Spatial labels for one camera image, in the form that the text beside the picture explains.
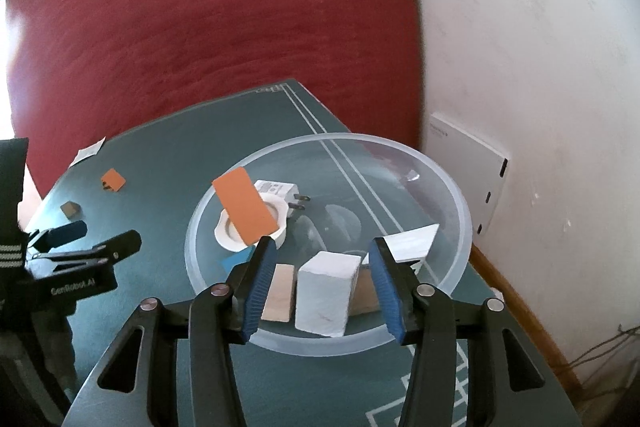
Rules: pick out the blue block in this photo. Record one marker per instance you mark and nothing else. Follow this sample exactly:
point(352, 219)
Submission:
point(234, 263)

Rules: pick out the large orange striped wedge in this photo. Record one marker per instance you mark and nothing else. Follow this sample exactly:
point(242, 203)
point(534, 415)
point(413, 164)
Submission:
point(245, 207)

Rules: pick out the beige cardboard wedge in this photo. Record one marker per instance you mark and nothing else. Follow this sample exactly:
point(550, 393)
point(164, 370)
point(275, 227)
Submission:
point(277, 292)

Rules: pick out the white striped wedge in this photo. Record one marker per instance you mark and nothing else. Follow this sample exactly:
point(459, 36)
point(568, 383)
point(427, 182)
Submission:
point(412, 244)

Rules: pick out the white charger plug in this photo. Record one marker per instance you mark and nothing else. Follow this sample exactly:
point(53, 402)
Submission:
point(280, 192)

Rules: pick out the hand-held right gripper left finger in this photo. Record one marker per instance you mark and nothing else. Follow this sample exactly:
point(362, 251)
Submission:
point(260, 282)

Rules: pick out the white rectangular block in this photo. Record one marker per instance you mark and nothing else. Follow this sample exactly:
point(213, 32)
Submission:
point(327, 297)

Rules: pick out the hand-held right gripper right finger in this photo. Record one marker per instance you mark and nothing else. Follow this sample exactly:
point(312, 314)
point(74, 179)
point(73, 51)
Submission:
point(387, 287)

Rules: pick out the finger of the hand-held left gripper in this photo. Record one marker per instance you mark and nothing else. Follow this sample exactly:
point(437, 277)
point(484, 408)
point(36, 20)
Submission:
point(65, 232)
point(117, 246)

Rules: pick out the brown wooden block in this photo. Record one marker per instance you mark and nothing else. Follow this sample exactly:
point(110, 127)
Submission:
point(367, 294)

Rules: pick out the white plate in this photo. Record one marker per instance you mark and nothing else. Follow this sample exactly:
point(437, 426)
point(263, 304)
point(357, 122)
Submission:
point(225, 237)

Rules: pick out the small orange striped wedge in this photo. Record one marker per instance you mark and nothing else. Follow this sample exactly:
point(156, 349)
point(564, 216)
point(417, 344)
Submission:
point(114, 179)

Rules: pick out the white paper slip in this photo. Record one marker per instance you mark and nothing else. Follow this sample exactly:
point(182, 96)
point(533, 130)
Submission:
point(90, 152)

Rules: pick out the white board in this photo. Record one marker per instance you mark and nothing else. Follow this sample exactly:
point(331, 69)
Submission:
point(470, 172)

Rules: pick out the red cloth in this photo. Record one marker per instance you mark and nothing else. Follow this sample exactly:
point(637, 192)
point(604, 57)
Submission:
point(200, 7)

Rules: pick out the clear plastic bowl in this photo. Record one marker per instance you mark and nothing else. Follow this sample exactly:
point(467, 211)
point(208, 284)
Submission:
point(380, 167)

